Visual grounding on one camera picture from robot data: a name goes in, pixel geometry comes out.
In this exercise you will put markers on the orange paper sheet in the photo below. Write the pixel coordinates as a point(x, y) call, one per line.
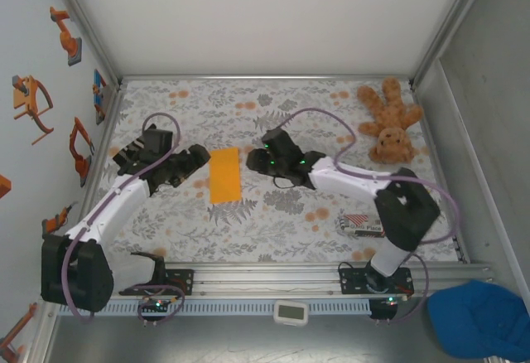
point(225, 176)

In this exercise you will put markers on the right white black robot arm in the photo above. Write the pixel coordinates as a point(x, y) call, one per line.
point(352, 180)

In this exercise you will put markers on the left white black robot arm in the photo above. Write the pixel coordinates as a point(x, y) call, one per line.
point(107, 209)

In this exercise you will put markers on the black white striped sock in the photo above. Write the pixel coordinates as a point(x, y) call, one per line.
point(128, 156)

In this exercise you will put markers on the floral print tablecloth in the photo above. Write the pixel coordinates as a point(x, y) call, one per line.
point(248, 247)

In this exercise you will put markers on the small printed cardboard box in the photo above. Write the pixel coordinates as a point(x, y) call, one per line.
point(360, 226)

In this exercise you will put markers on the brown teddy bear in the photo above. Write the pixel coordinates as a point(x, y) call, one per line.
point(389, 110)

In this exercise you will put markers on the small circuit board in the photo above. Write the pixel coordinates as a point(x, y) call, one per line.
point(395, 300)
point(157, 304)

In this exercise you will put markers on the white digital timer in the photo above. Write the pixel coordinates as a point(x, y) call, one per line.
point(290, 312)

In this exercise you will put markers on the blue cap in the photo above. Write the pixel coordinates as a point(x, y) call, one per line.
point(476, 317)

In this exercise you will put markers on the aluminium side rail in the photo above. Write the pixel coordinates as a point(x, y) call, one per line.
point(435, 147)
point(105, 135)

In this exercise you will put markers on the thin aluminium frame rail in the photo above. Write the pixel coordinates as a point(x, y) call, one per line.
point(265, 77)

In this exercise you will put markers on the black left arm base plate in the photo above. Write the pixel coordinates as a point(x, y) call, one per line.
point(186, 276)

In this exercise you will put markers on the blue orange machine wall sticker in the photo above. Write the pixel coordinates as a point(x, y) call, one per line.
point(98, 89)

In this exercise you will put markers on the wide aluminium table rail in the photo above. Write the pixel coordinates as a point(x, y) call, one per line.
point(269, 280)

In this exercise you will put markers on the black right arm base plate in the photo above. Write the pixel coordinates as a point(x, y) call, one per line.
point(350, 280)

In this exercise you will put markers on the orange gripper wall sticker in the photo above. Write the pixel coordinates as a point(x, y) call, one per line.
point(18, 330)
point(25, 98)

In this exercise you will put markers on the orange block wall sticker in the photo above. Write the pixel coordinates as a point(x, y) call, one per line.
point(4, 187)

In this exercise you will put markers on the aluminium frame post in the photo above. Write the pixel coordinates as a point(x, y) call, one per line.
point(83, 19)
point(451, 19)

